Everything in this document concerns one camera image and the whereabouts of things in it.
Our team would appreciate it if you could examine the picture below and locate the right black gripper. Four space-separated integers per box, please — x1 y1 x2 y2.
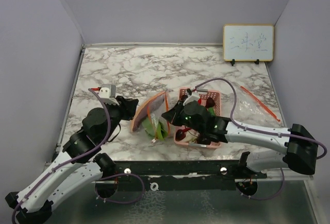
162 99 204 134

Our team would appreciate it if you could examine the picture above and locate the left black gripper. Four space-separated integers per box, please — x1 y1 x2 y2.
102 95 139 143

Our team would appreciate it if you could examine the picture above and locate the green leaf vegetable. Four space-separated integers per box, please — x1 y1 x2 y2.
142 118 168 140

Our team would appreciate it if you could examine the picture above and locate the clear orange-zip bag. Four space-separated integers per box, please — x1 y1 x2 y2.
234 86 281 126
131 91 171 143

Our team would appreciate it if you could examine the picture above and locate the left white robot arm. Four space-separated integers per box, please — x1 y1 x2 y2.
5 96 139 223

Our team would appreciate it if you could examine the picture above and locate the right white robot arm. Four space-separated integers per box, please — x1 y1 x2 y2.
161 101 318 178

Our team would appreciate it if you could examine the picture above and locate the dark red cherry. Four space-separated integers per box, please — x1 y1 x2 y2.
176 129 186 141

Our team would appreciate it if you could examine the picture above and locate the pink plastic basket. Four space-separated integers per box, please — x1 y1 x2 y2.
173 89 221 149

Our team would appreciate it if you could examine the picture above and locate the white garlic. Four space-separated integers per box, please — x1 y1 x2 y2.
180 130 200 143

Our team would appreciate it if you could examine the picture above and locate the green cucumber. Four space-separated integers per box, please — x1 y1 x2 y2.
207 107 216 116

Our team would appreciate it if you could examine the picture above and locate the small framed whiteboard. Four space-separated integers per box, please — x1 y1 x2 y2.
223 24 275 65

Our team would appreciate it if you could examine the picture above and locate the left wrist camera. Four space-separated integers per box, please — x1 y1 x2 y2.
91 84 119 106

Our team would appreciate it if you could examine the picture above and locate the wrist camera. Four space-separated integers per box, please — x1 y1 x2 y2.
91 84 119 106
183 89 208 106

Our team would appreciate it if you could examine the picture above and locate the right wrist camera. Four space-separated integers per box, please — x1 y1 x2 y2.
183 89 208 106

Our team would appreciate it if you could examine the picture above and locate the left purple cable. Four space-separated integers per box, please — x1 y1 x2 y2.
11 88 145 222

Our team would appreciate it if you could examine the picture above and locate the purple cable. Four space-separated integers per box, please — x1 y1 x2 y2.
194 78 327 201
11 88 145 222

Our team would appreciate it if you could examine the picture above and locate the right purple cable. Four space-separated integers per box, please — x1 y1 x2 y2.
194 78 327 201

